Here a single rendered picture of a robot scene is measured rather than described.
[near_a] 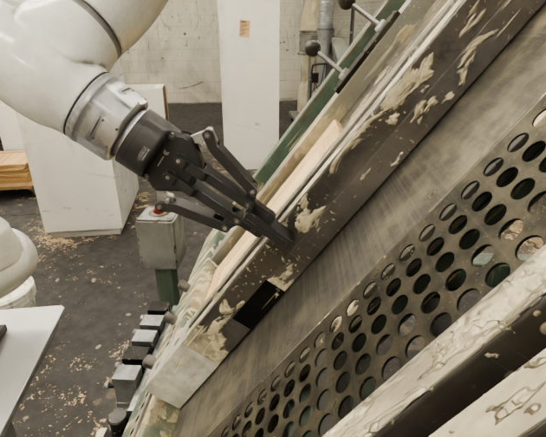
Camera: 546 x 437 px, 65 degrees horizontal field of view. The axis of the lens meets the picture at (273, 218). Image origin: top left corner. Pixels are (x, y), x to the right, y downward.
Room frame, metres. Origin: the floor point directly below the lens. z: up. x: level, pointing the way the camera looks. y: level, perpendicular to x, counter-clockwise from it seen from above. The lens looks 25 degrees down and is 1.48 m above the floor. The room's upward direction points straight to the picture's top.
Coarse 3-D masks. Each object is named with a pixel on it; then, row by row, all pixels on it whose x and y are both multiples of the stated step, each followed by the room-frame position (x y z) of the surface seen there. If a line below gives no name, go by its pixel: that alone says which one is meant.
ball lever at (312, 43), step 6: (306, 42) 1.05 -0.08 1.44; (312, 42) 1.04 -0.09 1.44; (318, 42) 1.05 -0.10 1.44; (306, 48) 1.04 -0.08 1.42; (312, 48) 1.04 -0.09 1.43; (318, 48) 1.04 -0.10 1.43; (312, 54) 1.04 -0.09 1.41; (318, 54) 1.04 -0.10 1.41; (324, 60) 1.03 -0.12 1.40; (330, 60) 1.02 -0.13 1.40; (336, 66) 1.01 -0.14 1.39; (342, 72) 0.99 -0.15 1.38; (342, 78) 0.99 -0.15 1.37
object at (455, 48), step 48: (480, 0) 0.51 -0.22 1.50; (528, 0) 0.50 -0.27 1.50; (432, 48) 0.51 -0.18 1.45; (480, 48) 0.50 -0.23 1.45; (384, 96) 0.51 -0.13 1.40; (432, 96) 0.51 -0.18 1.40; (336, 144) 0.55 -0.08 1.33; (384, 144) 0.51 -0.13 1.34; (336, 192) 0.51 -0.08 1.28; (240, 288) 0.52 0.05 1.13; (192, 336) 0.52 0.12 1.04; (240, 336) 0.52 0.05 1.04; (192, 384) 0.52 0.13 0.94
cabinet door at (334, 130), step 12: (324, 132) 0.94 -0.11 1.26; (336, 132) 0.84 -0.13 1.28; (324, 144) 0.86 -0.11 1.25; (312, 156) 0.89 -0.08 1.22; (300, 168) 0.90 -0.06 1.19; (288, 180) 0.93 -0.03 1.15; (300, 180) 0.84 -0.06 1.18; (276, 192) 0.95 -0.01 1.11; (288, 192) 0.86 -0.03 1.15; (276, 204) 0.88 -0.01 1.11; (240, 240) 0.94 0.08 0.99; (252, 240) 0.84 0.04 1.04; (240, 252) 0.86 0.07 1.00; (228, 264) 0.89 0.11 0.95; (216, 276) 0.90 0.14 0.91
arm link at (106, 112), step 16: (96, 80) 0.49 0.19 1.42; (112, 80) 0.51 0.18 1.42; (96, 96) 0.48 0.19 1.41; (112, 96) 0.49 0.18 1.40; (128, 96) 0.50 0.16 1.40; (80, 112) 0.47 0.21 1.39; (96, 112) 0.47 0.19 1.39; (112, 112) 0.47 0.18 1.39; (128, 112) 0.48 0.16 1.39; (144, 112) 0.51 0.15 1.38; (80, 128) 0.47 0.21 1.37; (96, 128) 0.47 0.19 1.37; (112, 128) 0.47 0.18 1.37; (128, 128) 0.48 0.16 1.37; (80, 144) 0.49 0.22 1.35; (96, 144) 0.47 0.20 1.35; (112, 144) 0.47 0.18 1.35
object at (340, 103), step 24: (408, 0) 0.99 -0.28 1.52; (432, 0) 0.97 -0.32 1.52; (408, 24) 0.97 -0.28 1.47; (384, 48) 0.97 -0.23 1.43; (360, 72) 0.97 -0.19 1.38; (336, 96) 0.98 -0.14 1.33; (336, 120) 0.98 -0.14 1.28; (312, 144) 0.98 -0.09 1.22; (288, 168) 0.98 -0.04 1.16; (264, 192) 0.98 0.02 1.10
